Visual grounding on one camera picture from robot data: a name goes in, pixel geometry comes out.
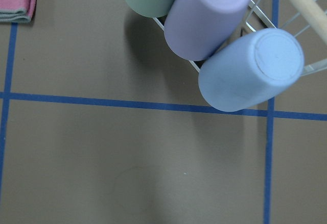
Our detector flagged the purple plastic cup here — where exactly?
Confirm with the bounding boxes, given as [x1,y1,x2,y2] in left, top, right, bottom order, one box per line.
[164,0,250,61]

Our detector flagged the blue plastic cup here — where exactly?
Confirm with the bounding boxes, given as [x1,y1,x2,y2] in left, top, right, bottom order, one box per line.
[198,28,305,112]

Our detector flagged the white wire cup rack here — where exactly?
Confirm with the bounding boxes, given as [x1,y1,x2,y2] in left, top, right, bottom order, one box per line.
[152,0,326,77]

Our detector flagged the wooden rack handle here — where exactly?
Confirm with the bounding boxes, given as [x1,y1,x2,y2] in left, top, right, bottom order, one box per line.
[289,0,326,44]

